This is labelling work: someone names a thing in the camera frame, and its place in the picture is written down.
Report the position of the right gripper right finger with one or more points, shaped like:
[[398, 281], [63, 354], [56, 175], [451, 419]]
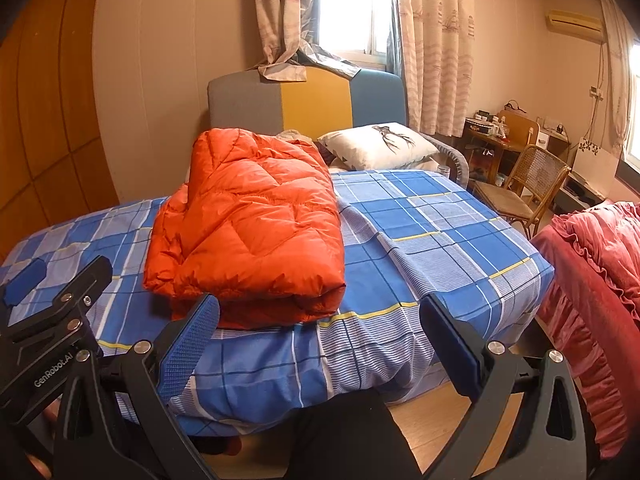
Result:
[[547, 439]]

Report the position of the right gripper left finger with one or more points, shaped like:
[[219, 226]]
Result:
[[114, 421]]

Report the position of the orange puffer jacket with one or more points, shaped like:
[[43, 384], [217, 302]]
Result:
[[257, 226]]

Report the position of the person left hand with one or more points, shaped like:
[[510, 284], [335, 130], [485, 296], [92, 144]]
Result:
[[42, 429]]

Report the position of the black trousers leg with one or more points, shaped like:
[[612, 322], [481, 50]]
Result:
[[352, 436]]

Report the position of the pink ruffled bedspread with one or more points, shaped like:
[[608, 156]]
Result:
[[591, 312]]

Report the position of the wooden wardrobe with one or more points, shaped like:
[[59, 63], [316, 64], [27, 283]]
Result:
[[53, 163]]

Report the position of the blue plaid bed sheet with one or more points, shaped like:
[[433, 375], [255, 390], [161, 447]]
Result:
[[407, 234]]

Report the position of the rattan wooden chair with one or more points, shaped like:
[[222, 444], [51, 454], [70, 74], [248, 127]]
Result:
[[528, 190]]

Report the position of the wooden desk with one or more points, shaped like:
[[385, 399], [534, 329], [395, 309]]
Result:
[[509, 131]]

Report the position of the white printed pillow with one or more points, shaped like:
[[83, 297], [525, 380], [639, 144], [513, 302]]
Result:
[[381, 146]]

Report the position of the beige quilted jacket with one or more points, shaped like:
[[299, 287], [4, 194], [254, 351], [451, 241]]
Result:
[[292, 135]]

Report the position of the grey yellow blue headboard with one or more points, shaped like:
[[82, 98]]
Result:
[[322, 103]]

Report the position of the left patterned curtain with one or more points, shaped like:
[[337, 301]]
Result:
[[289, 32]]

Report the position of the patterned curtain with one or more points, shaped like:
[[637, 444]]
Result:
[[289, 32], [437, 42]]

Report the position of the right patterned curtain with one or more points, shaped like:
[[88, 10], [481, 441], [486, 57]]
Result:
[[437, 42]]

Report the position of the window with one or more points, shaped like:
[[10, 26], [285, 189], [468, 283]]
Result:
[[357, 30]]

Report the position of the wall air conditioner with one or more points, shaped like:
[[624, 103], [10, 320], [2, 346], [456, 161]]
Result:
[[576, 25]]

